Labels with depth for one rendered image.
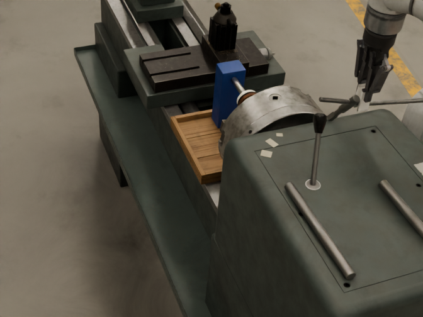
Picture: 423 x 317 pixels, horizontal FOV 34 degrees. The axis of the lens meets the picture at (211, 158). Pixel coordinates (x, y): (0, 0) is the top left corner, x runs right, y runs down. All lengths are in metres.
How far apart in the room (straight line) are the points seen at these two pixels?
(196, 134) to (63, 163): 1.33
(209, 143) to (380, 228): 0.86
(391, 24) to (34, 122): 2.50
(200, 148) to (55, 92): 1.84
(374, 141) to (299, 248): 0.43
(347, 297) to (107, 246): 1.83
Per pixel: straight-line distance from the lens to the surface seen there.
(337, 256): 1.48
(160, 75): 2.42
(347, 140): 1.79
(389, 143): 1.82
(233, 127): 1.92
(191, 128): 2.34
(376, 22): 1.63
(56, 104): 3.89
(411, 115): 2.40
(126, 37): 2.82
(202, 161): 2.22
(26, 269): 3.09
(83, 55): 3.30
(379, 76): 1.70
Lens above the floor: 2.38
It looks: 42 degrees down
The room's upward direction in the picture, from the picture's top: 5 degrees clockwise
